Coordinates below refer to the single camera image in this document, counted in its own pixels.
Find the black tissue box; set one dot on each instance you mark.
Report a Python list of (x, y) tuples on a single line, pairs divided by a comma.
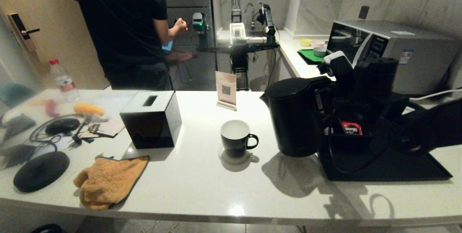
[(151, 128)]

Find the yellow toy corn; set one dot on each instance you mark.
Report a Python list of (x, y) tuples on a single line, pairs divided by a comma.
[(89, 109)]

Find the black pouch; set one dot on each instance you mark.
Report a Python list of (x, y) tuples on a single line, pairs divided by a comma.
[(18, 126)]

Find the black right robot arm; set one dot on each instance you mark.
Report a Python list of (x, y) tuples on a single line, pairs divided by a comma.
[(433, 124)]

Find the grey upright rig post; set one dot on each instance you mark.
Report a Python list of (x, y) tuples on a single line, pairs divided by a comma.
[(235, 6)]

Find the dark wall socket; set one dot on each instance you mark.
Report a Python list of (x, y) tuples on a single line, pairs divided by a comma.
[(364, 12)]

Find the teal rounded object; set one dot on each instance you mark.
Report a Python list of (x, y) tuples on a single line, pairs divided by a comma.
[(16, 95)]

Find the QR code sign stand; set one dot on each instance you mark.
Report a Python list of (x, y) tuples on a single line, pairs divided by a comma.
[(226, 88)]

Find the black mug white inside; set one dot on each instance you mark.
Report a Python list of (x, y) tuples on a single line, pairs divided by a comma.
[(234, 146)]

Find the red-capped water bottle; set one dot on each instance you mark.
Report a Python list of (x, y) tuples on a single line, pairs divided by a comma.
[(65, 84)]

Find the black serving tray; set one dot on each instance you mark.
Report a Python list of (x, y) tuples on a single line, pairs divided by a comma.
[(404, 169)]

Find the black round kettle base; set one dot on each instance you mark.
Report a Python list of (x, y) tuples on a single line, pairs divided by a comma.
[(41, 171)]

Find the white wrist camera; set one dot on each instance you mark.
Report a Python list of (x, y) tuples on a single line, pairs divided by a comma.
[(337, 59)]

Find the chrome faucet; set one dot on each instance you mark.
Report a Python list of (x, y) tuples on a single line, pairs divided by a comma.
[(245, 8)]

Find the white round coaster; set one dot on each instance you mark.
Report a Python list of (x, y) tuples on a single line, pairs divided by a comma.
[(225, 159)]

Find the black oval mouse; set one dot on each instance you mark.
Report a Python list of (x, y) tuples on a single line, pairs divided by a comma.
[(62, 126)]

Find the pink bowl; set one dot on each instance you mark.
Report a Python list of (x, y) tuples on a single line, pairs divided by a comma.
[(318, 44)]

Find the person in black shirt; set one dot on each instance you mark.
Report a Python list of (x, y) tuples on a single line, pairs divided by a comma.
[(119, 20)]

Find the red Nescafe coffee sachet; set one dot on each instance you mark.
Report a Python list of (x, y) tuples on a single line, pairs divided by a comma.
[(352, 128)]

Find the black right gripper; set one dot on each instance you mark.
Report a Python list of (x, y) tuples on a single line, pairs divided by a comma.
[(348, 92)]

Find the green tray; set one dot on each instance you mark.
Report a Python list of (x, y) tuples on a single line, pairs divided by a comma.
[(307, 56)]

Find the white rig box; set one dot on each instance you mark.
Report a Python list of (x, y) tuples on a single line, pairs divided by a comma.
[(237, 33)]

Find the silver microwave oven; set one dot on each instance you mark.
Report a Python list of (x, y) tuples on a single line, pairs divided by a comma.
[(422, 56)]

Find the red chili pepper toy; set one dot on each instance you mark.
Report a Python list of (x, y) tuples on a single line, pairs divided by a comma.
[(52, 107)]

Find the yellow bowl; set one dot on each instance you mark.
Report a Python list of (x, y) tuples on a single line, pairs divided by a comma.
[(305, 42)]

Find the orange towel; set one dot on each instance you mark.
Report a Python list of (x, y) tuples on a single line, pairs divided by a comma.
[(108, 182)]

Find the black rig stand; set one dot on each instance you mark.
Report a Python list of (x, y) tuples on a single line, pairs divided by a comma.
[(238, 48)]

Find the black rounded floor object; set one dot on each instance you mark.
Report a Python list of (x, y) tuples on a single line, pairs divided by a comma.
[(47, 229)]

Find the black compartment box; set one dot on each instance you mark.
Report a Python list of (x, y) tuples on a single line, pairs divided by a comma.
[(346, 144)]

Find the grey-green bowl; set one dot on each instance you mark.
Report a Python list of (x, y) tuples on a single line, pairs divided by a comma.
[(320, 52)]

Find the black electric kettle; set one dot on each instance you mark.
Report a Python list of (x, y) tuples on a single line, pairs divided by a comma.
[(292, 124)]

